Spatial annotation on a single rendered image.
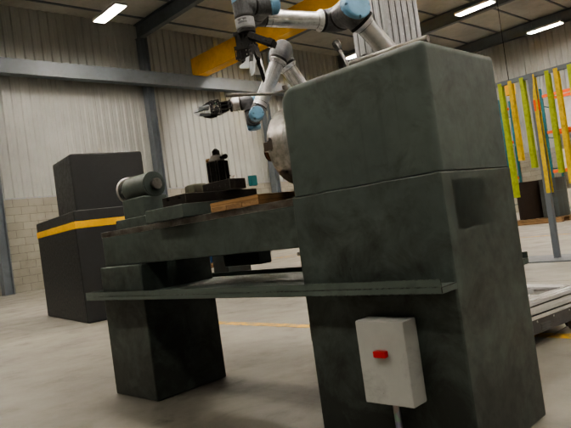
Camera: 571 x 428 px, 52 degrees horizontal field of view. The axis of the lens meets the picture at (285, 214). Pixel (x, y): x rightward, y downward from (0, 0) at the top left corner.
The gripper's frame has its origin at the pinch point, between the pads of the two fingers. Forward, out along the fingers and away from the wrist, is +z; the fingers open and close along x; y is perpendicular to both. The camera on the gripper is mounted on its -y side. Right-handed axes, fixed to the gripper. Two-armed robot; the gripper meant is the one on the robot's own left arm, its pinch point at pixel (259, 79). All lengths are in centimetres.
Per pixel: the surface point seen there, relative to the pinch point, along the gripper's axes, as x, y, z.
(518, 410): 24, -73, 127
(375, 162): 35, -43, 42
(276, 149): 5.4, -3.3, 28.7
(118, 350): -50, 116, 110
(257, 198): 2.7, 8.2, 45.5
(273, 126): 2.8, -2.9, 19.3
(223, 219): -10, 29, 51
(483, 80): 12, -80, 20
